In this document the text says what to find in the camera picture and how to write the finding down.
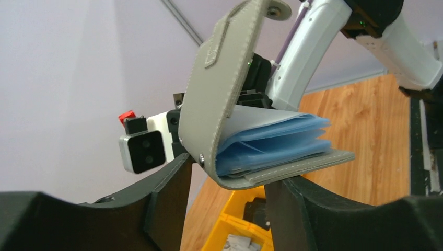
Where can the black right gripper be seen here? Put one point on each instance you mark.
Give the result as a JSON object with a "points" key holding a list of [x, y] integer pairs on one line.
{"points": [[252, 95]]}

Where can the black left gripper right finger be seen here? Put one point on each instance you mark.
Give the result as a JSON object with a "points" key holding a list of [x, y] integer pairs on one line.
{"points": [[306, 216]]}

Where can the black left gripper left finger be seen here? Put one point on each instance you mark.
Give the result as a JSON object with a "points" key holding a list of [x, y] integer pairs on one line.
{"points": [[148, 215]]}

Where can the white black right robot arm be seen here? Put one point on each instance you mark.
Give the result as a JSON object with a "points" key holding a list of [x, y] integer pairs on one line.
{"points": [[344, 62]]}

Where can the black VIP card stack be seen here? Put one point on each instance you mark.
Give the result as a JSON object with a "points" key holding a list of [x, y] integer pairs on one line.
{"points": [[255, 212]]}

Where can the yellow bin with black cards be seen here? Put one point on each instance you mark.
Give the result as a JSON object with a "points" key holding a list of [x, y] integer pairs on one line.
{"points": [[230, 221]]}

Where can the silver VIP card stack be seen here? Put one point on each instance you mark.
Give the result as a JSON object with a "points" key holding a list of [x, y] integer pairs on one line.
{"points": [[240, 243]]}

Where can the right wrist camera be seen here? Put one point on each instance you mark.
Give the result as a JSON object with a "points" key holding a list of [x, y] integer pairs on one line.
{"points": [[149, 142]]}

